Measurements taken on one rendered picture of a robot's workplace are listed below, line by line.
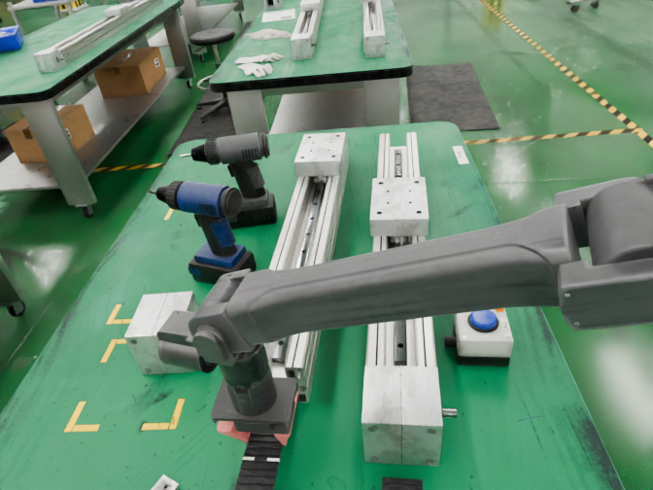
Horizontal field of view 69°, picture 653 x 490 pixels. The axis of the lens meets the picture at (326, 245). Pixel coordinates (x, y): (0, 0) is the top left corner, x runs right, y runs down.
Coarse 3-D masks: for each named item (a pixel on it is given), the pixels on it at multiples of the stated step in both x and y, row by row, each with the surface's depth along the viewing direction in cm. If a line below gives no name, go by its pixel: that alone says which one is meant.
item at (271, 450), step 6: (252, 444) 66; (258, 444) 66; (264, 444) 65; (270, 444) 65; (276, 444) 65; (282, 444) 65; (246, 450) 65; (252, 450) 65; (258, 450) 65; (264, 450) 65; (270, 450) 65; (276, 450) 65; (258, 456) 64; (264, 456) 64; (270, 456) 64; (276, 456) 64
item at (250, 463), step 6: (246, 456) 65; (252, 456) 64; (246, 462) 64; (252, 462) 64; (258, 462) 64; (264, 462) 63; (270, 462) 63; (276, 462) 63; (246, 468) 63; (252, 468) 63; (258, 468) 63; (264, 468) 63; (270, 468) 62; (276, 468) 62
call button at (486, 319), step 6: (474, 312) 76; (480, 312) 75; (486, 312) 75; (492, 312) 75; (474, 318) 75; (480, 318) 74; (486, 318) 74; (492, 318) 74; (474, 324) 74; (480, 324) 74; (486, 324) 73; (492, 324) 74
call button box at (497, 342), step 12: (468, 312) 78; (504, 312) 77; (456, 324) 77; (468, 324) 75; (504, 324) 75; (456, 336) 78; (468, 336) 73; (480, 336) 73; (492, 336) 73; (504, 336) 73; (456, 348) 78; (468, 348) 74; (480, 348) 74; (492, 348) 73; (504, 348) 73; (468, 360) 75; (480, 360) 75; (492, 360) 75; (504, 360) 75
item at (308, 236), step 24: (312, 192) 116; (336, 192) 109; (288, 216) 102; (312, 216) 106; (336, 216) 109; (288, 240) 94; (312, 240) 100; (288, 264) 92; (288, 336) 78; (312, 336) 77; (288, 360) 70; (312, 360) 76
